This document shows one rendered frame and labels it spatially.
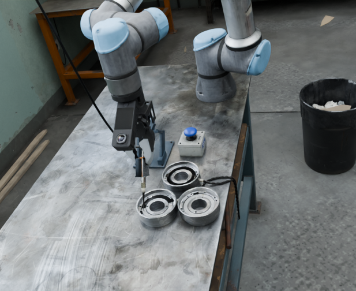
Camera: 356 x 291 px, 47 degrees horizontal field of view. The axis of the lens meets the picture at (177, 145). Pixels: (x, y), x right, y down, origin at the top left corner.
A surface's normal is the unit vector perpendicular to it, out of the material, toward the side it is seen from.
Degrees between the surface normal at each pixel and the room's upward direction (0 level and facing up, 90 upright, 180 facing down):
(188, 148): 90
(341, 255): 0
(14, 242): 0
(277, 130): 0
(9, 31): 90
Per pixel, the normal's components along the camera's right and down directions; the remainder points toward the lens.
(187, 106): -0.17, -0.79
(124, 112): -0.25, -0.35
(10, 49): 0.96, 0.01
